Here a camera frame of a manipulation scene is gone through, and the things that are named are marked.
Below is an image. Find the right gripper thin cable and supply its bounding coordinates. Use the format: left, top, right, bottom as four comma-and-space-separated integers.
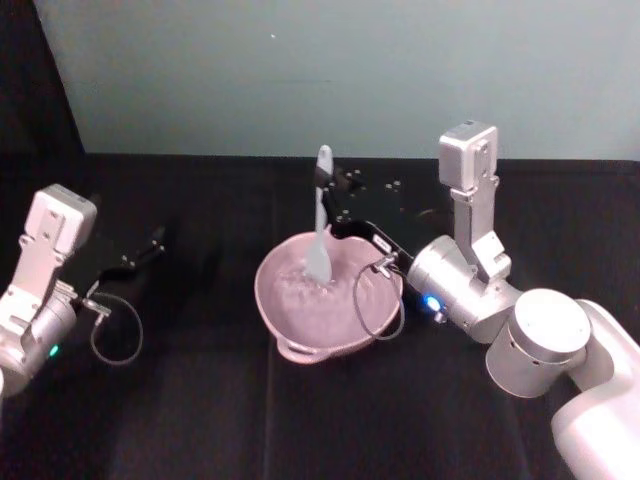
351, 252, 404, 342

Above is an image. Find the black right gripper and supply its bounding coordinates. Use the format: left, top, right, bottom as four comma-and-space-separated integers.
313, 167, 424, 284

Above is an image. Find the black hanging cloth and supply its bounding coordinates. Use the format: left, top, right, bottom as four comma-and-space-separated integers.
0, 0, 87, 155

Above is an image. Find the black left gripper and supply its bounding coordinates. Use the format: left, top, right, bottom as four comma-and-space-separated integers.
68, 225, 168, 307

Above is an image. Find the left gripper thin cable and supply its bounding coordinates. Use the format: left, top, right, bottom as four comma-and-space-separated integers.
79, 292, 145, 367

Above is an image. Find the pink bowl with handles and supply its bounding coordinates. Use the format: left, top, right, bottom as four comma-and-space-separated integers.
253, 230, 405, 364

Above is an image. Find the black table cloth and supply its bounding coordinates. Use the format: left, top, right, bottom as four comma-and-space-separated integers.
0, 149, 640, 480

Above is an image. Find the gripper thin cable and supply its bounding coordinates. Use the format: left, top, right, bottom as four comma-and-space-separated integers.
351, 252, 404, 342
79, 292, 145, 367

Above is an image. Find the grey silicone spatula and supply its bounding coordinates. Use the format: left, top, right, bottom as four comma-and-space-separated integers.
303, 144, 336, 286

